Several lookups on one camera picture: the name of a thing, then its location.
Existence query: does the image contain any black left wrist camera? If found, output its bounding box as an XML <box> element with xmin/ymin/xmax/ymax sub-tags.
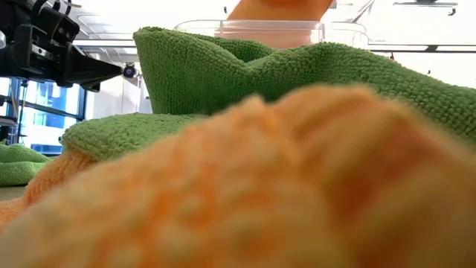
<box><xmin>35</xmin><ymin>3</ymin><xmax>81</xmax><ymax>45</ymax></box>

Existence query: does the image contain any green microfiber towel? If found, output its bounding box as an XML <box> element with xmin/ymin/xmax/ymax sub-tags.
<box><xmin>61</xmin><ymin>25</ymin><xmax>476</xmax><ymax>163</ymax></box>
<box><xmin>0</xmin><ymin>142</ymin><xmax>51</xmax><ymax>188</ymax></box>

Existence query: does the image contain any black tripod stand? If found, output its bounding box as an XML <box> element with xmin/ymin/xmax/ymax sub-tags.
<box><xmin>17</xmin><ymin>80</ymin><xmax>30</xmax><ymax>145</ymax></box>

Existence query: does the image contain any large room window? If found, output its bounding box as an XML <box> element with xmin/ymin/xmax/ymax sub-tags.
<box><xmin>0</xmin><ymin>76</ymin><xmax>89</xmax><ymax>157</ymax></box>

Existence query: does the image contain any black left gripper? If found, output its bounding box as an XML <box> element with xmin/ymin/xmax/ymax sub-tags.
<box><xmin>0</xmin><ymin>22</ymin><xmax>124</xmax><ymax>93</ymax></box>

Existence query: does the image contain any clear plastic bin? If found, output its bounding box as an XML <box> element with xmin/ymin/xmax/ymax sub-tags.
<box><xmin>173</xmin><ymin>19</ymin><xmax>370</xmax><ymax>50</ymax></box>

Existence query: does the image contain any orange microfiber towel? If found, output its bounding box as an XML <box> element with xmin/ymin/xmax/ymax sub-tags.
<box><xmin>219</xmin><ymin>0</ymin><xmax>335</xmax><ymax>49</ymax></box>
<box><xmin>0</xmin><ymin>83</ymin><xmax>476</xmax><ymax>268</ymax></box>

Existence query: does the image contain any long ceiling light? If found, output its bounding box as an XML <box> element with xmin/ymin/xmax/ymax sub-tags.
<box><xmin>72</xmin><ymin>36</ymin><xmax>138</xmax><ymax>48</ymax></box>

